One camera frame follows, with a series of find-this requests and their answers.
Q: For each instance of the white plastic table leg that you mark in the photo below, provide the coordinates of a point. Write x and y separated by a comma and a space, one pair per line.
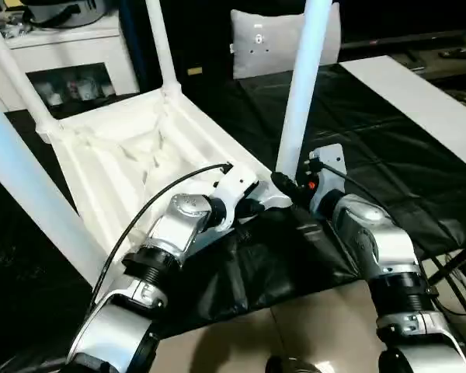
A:
301, 97
163, 46
15, 77
35, 186

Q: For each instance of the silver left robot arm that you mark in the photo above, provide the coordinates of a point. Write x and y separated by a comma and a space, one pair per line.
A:
178, 225

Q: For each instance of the white flat board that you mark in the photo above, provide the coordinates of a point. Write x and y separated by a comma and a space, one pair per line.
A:
419, 105

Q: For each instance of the grey cushion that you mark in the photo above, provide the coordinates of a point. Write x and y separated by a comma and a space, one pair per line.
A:
256, 46

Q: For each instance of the small gold label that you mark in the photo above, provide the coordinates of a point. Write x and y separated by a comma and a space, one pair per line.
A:
195, 71

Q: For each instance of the dark robot right foot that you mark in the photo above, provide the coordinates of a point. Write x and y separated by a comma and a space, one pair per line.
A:
291, 366

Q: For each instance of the black cabinet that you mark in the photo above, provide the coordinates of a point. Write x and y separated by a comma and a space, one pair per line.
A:
209, 39

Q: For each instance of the black pole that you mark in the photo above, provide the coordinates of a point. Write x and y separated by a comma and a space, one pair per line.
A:
454, 268

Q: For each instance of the white cabinet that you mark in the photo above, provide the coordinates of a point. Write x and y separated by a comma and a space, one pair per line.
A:
81, 46

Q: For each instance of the dark bag on cabinet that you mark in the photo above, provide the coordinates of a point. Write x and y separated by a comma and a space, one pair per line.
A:
66, 15

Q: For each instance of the dark clutter pile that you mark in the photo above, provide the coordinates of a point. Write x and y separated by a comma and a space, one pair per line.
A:
11, 31

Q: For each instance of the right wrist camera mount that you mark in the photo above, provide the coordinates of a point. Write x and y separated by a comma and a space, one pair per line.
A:
332, 159

